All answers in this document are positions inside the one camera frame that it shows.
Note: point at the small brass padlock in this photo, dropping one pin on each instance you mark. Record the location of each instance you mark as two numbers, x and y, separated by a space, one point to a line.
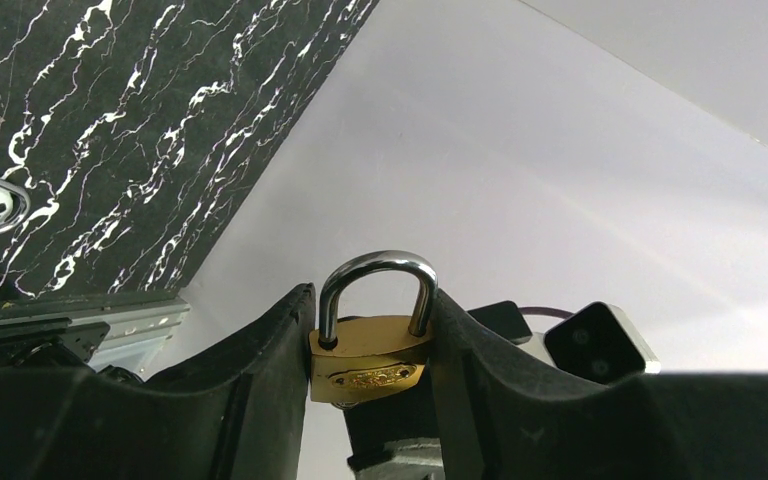
368 358

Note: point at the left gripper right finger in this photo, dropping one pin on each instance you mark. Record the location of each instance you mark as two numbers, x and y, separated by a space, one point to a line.
503 414

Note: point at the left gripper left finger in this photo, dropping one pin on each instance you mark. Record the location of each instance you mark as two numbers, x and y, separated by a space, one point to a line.
232 411

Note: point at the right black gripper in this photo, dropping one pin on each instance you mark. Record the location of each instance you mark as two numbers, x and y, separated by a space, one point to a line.
397 437

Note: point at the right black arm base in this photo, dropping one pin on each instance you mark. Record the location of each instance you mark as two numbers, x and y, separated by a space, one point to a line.
55 342

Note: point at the aluminium frame rail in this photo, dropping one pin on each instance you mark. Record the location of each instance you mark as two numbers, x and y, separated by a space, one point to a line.
138 331

